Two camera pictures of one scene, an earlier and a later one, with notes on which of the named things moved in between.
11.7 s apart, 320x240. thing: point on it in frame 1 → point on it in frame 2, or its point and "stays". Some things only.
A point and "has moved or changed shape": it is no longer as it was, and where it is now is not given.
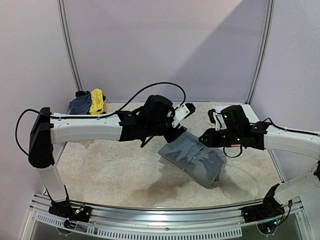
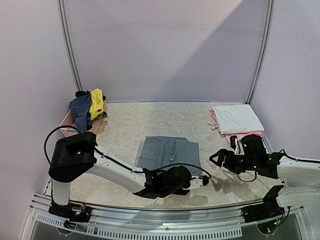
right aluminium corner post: (267, 39) stays
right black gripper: (211, 137) → (231, 162)
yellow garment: (97, 107) stays
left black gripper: (171, 137) → (184, 194)
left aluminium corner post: (66, 32) stays
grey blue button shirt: (204, 164) has moved or changed shape
